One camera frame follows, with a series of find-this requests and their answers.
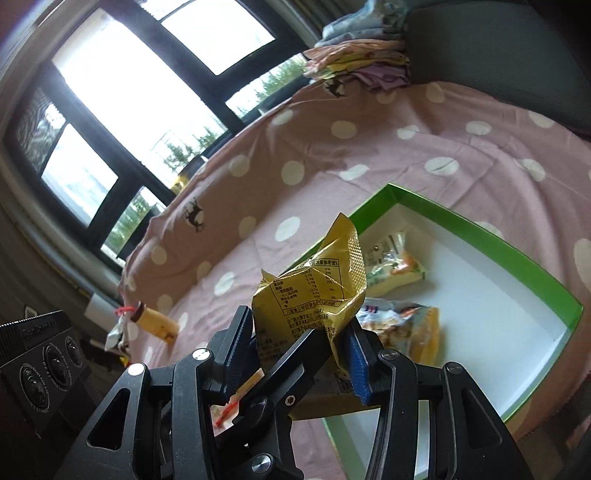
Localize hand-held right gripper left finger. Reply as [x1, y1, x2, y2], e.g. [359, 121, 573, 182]
[55, 305, 259, 480]

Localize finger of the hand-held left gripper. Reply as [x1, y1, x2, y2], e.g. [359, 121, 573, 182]
[217, 329, 333, 480]

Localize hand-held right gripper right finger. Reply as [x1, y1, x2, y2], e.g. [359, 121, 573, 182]
[339, 318, 518, 480]

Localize white red-edged snack packet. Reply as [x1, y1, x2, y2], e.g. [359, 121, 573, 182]
[213, 401, 238, 428]

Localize large yellow snack packet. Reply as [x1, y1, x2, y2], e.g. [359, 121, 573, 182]
[360, 299, 441, 365]

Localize small yellow snack packet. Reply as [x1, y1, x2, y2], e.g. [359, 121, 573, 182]
[252, 212, 370, 409]

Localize yellow-green snack packet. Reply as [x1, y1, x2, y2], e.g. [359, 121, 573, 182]
[362, 231, 428, 298]

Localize green cardboard box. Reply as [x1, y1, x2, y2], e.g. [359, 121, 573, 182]
[321, 183, 585, 480]

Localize yellow bear print bottle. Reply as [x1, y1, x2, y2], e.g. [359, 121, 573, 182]
[115, 301, 180, 344]

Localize white paper roll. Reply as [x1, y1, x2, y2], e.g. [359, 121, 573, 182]
[84, 295, 123, 330]

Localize pink dotted bedsheet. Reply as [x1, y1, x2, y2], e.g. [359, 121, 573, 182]
[117, 78, 591, 480]

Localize dark framed window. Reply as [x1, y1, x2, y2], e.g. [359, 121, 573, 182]
[0, 0, 324, 273]

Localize folded colourful clothes stack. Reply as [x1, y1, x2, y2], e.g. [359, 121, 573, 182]
[302, 39, 411, 90]

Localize dark grey cushion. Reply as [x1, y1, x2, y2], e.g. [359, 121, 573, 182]
[406, 0, 591, 134]

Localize folded light blue clothes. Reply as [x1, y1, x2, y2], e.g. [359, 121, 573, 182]
[321, 0, 409, 42]

